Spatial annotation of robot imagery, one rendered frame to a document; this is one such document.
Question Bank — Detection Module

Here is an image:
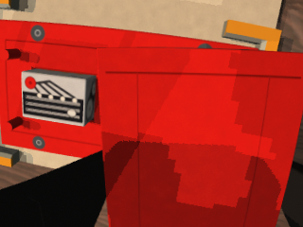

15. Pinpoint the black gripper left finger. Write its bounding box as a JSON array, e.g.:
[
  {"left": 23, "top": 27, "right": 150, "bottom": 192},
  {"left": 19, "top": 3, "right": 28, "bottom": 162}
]
[{"left": 0, "top": 151, "right": 106, "bottom": 227}]

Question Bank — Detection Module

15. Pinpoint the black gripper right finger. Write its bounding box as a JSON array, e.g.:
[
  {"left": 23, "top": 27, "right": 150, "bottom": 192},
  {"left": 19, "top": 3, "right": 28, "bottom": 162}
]
[{"left": 281, "top": 162, "right": 303, "bottom": 227}]

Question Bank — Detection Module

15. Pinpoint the beige flat base plate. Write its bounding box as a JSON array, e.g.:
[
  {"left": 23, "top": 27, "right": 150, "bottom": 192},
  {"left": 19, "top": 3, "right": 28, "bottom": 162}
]
[{"left": 0, "top": 0, "right": 281, "bottom": 169}]

